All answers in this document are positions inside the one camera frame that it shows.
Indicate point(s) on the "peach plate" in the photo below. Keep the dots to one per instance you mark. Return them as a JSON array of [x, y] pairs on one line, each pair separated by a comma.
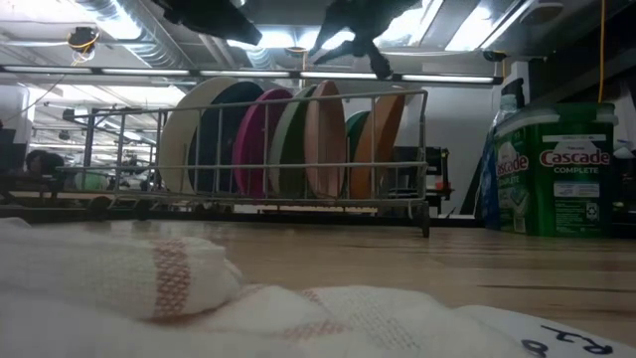
[[325, 144]]

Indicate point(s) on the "pink plate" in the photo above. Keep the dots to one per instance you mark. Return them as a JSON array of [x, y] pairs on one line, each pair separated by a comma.
[[251, 149]]

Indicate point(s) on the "blue dish soap bottle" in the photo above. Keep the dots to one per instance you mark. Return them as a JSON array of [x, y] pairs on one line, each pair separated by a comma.
[[489, 189]]

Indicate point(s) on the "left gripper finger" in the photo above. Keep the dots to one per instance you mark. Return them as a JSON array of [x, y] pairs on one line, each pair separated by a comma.
[[243, 31]]

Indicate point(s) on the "dark green plate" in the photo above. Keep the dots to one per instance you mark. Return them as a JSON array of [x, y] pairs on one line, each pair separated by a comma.
[[359, 131]]

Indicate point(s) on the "black metal table frame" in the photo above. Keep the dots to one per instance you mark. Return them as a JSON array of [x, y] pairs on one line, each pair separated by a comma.
[[298, 218]]

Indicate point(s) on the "long ceiling light strip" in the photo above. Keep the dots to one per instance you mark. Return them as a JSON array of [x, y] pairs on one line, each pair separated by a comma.
[[243, 73]]

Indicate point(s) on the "black ceiling-mounted device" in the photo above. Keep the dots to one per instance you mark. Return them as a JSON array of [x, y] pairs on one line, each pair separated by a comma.
[[82, 39]]

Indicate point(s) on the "silver ventilation duct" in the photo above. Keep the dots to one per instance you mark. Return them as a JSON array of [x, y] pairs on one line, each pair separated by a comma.
[[144, 40]]

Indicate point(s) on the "black equipment cart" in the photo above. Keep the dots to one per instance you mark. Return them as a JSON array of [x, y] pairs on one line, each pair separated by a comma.
[[437, 174]]

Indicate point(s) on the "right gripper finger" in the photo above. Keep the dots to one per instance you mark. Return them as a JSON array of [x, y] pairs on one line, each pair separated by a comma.
[[380, 64], [338, 52]]

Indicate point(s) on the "white red-striped dish towel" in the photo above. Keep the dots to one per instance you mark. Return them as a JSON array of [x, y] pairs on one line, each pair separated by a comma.
[[149, 298]]

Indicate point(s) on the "green Cascade detergent tub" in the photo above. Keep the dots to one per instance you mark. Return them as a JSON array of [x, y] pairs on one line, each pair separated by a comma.
[[561, 169]]

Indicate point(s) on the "person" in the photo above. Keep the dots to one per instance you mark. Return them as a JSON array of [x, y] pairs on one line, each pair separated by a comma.
[[42, 161]]

